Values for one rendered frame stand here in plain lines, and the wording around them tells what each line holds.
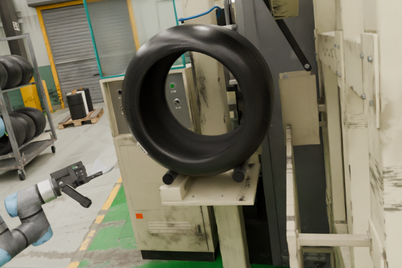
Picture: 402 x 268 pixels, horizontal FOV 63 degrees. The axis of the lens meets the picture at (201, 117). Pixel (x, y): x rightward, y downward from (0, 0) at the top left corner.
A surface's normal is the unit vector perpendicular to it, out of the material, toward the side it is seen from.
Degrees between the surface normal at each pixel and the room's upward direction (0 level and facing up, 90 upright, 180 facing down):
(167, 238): 90
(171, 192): 90
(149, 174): 90
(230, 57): 83
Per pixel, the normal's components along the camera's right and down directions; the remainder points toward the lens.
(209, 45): -0.18, 0.09
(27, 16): 0.01, 0.22
